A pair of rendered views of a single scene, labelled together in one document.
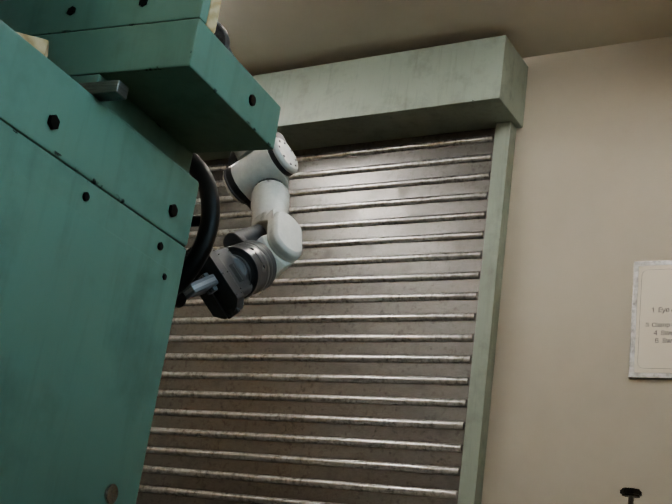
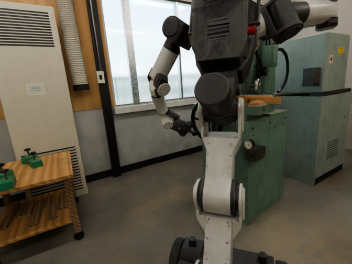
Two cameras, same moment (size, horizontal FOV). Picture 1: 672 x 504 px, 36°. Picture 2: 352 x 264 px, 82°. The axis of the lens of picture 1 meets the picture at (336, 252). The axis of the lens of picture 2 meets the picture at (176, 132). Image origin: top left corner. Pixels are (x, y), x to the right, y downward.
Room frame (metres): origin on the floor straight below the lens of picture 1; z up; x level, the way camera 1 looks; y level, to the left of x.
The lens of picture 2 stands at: (2.79, 0.75, 1.07)
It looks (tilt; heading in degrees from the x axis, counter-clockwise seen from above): 13 degrees down; 207
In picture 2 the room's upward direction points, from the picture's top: 4 degrees counter-clockwise
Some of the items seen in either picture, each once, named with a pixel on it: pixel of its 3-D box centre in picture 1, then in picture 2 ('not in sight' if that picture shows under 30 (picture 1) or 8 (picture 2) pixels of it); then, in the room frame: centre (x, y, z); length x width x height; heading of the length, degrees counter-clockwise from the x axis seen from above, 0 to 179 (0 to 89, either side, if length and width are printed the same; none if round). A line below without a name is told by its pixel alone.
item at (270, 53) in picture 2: not in sight; (270, 56); (1.03, 0.68, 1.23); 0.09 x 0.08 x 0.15; 155
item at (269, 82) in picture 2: not in sight; (267, 84); (1.06, 0.67, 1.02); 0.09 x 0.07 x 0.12; 65
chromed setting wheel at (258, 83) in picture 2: not in sight; (259, 85); (1.10, 0.62, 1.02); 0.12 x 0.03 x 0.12; 155
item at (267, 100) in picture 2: not in sight; (239, 99); (1.18, 0.48, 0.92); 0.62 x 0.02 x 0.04; 65
